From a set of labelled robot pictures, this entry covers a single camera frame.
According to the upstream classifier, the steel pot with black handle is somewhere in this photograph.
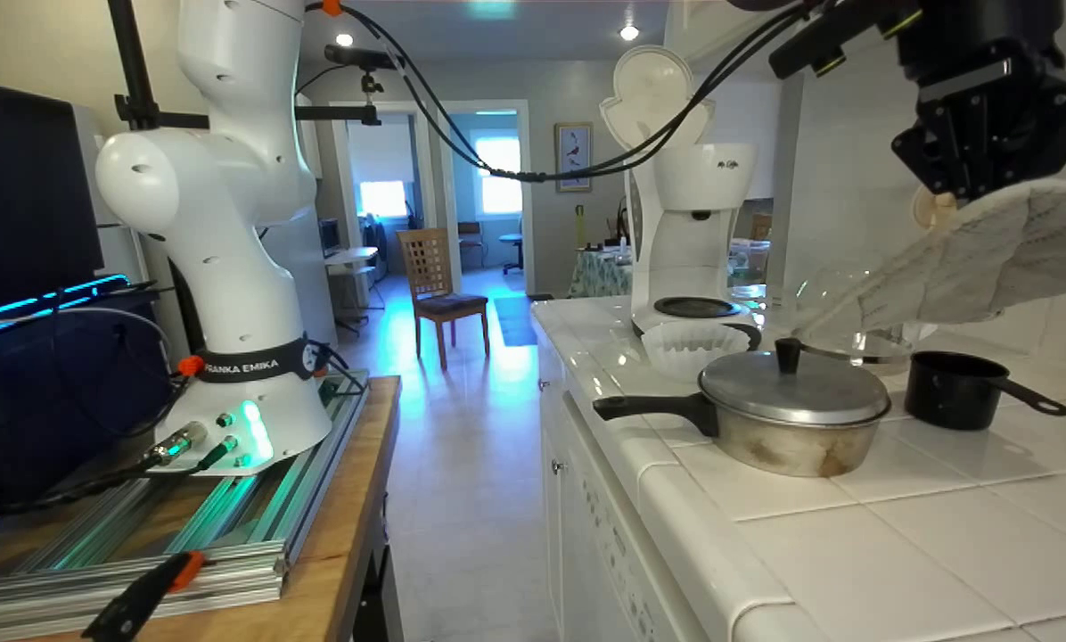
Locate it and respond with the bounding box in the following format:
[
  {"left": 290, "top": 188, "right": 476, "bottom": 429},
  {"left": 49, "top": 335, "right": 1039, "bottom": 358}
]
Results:
[{"left": 594, "top": 392, "right": 892, "bottom": 479}]

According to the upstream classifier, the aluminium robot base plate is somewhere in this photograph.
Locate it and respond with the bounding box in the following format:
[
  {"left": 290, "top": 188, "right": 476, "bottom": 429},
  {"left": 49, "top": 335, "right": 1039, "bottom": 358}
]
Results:
[{"left": 0, "top": 389, "right": 368, "bottom": 642}]

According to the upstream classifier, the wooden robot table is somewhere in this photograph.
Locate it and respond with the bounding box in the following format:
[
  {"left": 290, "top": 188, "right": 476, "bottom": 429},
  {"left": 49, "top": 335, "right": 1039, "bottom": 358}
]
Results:
[{"left": 11, "top": 377, "right": 401, "bottom": 642}]

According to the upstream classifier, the steel pot lid black knob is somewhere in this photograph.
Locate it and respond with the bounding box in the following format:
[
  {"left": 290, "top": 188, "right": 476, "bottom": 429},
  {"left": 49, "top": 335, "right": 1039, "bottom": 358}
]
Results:
[{"left": 700, "top": 343, "right": 892, "bottom": 429}]

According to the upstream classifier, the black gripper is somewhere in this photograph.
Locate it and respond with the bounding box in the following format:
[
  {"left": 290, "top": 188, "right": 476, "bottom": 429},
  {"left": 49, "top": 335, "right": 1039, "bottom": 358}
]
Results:
[{"left": 892, "top": 0, "right": 1066, "bottom": 199}]

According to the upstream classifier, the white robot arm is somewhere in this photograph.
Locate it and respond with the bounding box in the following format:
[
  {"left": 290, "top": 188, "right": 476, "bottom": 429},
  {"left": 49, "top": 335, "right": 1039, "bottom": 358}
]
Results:
[{"left": 96, "top": 0, "right": 1066, "bottom": 479}]

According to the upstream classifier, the black computer monitor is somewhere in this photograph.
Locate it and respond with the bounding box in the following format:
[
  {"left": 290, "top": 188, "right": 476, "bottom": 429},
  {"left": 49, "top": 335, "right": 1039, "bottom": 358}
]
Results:
[{"left": 0, "top": 84, "right": 105, "bottom": 304}]

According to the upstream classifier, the grey quilted mat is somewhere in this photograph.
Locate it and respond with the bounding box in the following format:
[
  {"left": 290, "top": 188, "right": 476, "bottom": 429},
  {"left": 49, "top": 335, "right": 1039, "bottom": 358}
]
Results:
[{"left": 793, "top": 173, "right": 1066, "bottom": 349}]

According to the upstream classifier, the black orange clamp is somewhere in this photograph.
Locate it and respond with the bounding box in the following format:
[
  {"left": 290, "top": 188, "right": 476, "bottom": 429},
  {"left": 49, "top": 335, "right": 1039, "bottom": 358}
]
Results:
[{"left": 83, "top": 549, "right": 205, "bottom": 642}]

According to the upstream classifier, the wooden chair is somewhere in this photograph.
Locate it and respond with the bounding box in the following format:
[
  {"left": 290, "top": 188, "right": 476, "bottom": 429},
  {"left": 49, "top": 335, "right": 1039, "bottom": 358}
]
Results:
[{"left": 401, "top": 227, "right": 494, "bottom": 359}]

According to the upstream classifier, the dark blue bag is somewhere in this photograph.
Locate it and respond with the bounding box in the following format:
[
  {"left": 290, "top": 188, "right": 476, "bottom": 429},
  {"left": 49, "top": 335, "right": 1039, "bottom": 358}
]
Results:
[{"left": 0, "top": 314, "right": 167, "bottom": 507}]

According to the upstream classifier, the framed wall picture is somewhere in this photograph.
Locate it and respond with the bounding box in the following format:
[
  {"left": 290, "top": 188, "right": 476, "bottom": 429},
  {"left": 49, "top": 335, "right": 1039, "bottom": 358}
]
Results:
[{"left": 557, "top": 120, "right": 594, "bottom": 194}]

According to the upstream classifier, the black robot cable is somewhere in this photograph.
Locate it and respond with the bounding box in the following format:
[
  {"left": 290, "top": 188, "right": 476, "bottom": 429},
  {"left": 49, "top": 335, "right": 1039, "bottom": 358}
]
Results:
[{"left": 315, "top": 0, "right": 844, "bottom": 188}]

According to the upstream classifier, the white coffee maker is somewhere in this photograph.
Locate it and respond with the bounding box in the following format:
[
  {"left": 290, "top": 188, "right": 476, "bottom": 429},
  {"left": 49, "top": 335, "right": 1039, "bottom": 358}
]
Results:
[{"left": 599, "top": 46, "right": 756, "bottom": 330}]

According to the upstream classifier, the white paper coffee filter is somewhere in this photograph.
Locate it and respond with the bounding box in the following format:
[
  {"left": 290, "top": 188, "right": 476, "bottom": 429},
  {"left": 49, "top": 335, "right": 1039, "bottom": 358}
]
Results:
[{"left": 642, "top": 326, "right": 759, "bottom": 380}]

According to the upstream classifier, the black camera on mount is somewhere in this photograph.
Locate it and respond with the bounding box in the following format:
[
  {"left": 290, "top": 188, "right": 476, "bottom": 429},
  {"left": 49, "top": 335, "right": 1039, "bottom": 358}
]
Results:
[{"left": 324, "top": 43, "right": 401, "bottom": 72}]

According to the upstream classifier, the glass coffee carafe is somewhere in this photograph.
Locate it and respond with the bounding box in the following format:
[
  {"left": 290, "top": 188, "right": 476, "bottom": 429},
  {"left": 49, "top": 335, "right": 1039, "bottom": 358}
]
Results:
[{"left": 780, "top": 261, "right": 906, "bottom": 366}]

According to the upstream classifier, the small black measuring cup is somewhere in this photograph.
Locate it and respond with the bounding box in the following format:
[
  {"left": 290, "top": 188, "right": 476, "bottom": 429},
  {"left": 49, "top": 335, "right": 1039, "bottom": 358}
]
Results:
[{"left": 906, "top": 349, "right": 1066, "bottom": 431}]

